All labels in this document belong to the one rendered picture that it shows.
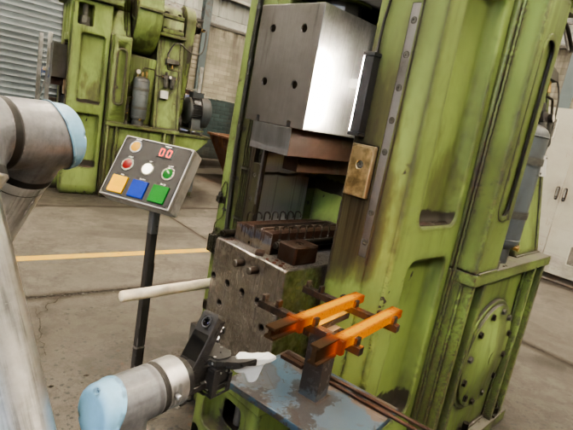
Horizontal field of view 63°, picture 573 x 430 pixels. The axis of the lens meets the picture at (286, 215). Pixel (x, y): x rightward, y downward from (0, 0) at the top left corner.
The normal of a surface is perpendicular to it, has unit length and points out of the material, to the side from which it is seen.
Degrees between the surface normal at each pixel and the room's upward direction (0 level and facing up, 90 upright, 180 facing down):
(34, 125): 68
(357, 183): 90
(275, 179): 90
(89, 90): 89
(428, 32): 90
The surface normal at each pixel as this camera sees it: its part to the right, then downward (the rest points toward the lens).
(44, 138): 0.89, 0.21
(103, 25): 0.52, 0.25
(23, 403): 0.71, -0.16
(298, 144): 0.69, 0.27
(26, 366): 0.88, -0.20
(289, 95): -0.70, 0.02
